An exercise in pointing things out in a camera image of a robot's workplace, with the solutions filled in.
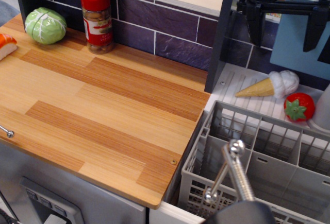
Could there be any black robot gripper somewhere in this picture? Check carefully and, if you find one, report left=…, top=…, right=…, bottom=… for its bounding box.
left=237, top=0, right=329, bottom=52

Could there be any white sink drainboard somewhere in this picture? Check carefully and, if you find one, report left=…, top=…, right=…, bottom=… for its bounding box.
left=206, top=64, right=329, bottom=134

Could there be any white sink faucet base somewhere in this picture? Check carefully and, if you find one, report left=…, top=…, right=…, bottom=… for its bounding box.
left=307, top=86, right=330, bottom=133

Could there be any grey plastic drying rack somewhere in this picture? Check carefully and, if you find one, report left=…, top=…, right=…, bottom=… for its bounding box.
left=178, top=101, right=329, bottom=223

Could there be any light blue board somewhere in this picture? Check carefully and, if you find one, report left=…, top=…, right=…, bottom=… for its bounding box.
left=270, top=14, right=329, bottom=80

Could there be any toy ice cream cone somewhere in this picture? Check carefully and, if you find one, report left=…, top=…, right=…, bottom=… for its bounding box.
left=235, top=70, right=300, bottom=98

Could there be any red toy strawberry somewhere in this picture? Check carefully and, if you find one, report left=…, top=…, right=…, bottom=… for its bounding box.
left=284, top=93, right=316, bottom=122

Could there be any red lid spice jar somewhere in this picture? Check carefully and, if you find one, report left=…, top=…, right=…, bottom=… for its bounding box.
left=80, top=0, right=114, bottom=54

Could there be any green toy cabbage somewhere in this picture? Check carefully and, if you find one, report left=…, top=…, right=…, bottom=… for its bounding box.
left=24, top=7, right=67, bottom=44

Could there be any salmon sushi toy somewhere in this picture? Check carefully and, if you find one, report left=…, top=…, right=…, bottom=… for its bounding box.
left=0, top=33, right=17, bottom=60

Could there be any metal rod with ball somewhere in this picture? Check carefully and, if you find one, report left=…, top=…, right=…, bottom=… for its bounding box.
left=0, top=126, right=15, bottom=138

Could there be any grey control panel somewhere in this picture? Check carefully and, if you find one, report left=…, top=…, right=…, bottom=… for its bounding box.
left=20, top=177, right=85, bottom=223

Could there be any dark grey vertical post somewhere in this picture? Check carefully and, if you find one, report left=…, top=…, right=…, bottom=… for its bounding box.
left=204, top=0, right=233, bottom=93

